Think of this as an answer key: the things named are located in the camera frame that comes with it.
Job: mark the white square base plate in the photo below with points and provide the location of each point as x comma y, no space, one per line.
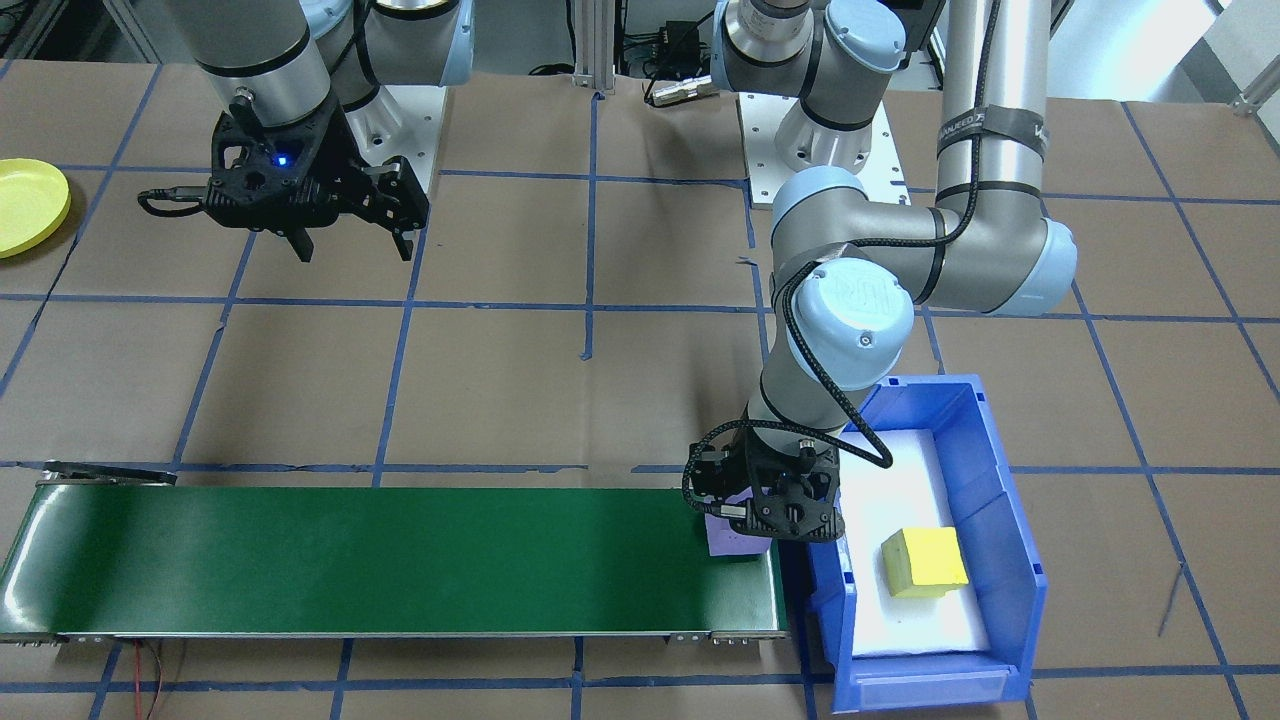
885,165
400,130

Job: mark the white foam pad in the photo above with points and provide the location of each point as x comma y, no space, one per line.
900,490

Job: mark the aluminium profile bar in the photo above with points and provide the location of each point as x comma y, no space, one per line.
1260,100

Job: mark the purple foam block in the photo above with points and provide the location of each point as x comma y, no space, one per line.
725,540

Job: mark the yellow foam block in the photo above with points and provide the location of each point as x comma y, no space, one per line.
925,562

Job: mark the grey metal bar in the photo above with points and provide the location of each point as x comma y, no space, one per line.
132,30

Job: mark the blue plastic bin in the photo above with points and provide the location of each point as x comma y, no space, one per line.
1000,470

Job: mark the black power box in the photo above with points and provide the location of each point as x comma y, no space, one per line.
685,42

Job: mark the silver arm base connector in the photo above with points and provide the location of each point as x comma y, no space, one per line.
680,92

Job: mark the green conveyor belt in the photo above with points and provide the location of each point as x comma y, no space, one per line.
400,560

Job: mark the yellow plate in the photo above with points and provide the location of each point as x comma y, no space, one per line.
25,205

